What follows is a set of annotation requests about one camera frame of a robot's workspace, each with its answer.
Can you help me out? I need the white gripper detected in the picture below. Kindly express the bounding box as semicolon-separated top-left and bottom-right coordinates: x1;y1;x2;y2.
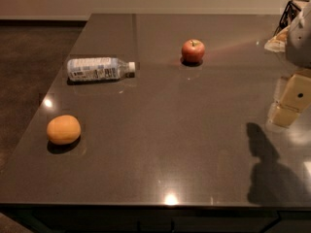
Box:
268;3;311;128

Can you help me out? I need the red apple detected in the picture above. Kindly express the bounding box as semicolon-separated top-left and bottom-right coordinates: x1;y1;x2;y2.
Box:
181;39;205;63

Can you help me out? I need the clear plastic water bottle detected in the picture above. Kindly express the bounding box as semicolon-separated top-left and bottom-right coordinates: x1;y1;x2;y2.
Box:
67;57;136;82

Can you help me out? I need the crumpled snack bag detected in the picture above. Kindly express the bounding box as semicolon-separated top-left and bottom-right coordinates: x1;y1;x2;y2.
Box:
264;26;289;52

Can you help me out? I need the orange fruit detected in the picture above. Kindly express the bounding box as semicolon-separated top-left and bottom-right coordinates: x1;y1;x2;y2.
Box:
47;115;81;145

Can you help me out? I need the black wire rack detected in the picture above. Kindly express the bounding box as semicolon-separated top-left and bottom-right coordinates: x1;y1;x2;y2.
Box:
274;0;309;35

